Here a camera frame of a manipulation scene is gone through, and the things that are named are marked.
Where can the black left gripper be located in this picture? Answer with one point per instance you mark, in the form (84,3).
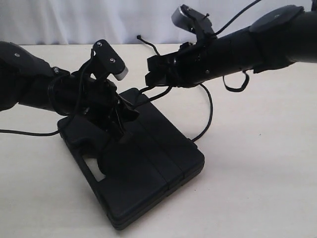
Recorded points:
(98,102)

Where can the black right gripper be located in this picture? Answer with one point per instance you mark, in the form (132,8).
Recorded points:
(188,67)

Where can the black plastic carry case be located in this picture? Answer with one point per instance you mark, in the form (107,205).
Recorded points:
(128,179)

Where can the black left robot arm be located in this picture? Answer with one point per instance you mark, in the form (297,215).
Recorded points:
(30,81)

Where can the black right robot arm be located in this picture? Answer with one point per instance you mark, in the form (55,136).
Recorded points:
(277,40)

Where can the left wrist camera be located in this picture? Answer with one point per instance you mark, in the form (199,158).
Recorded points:
(106,61)

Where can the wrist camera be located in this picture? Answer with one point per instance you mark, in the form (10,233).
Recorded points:
(194,22)
(106,61)

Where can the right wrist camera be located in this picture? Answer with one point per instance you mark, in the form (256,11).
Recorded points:
(194,22)

